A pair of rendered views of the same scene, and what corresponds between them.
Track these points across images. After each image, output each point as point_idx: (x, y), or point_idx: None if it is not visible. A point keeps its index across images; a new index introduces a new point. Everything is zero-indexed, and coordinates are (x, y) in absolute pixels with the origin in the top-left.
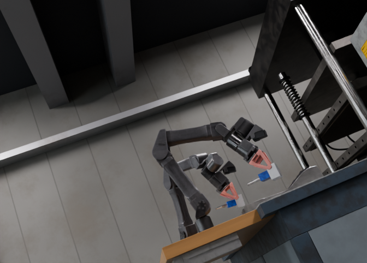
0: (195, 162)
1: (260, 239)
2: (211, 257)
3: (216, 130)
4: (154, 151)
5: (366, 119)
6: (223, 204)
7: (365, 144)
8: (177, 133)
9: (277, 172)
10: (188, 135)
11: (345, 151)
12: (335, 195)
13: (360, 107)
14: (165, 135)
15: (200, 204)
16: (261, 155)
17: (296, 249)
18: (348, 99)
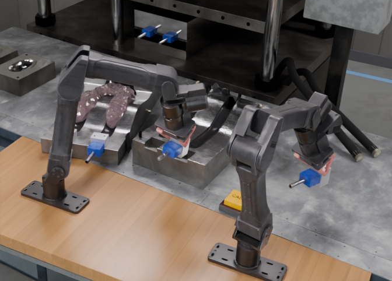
0: (170, 92)
1: None
2: None
3: (313, 120)
4: (263, 158)
5: (277, 24)
6: (166, 153)
7: (221, 23)
8: (283, 122)
9: (328, 179)
10: (289, 125)
11: None
12: None
13: (280, 8)
14: (280, 129)
15: (268, 231)
16: (331, 161)
17: None
18: None
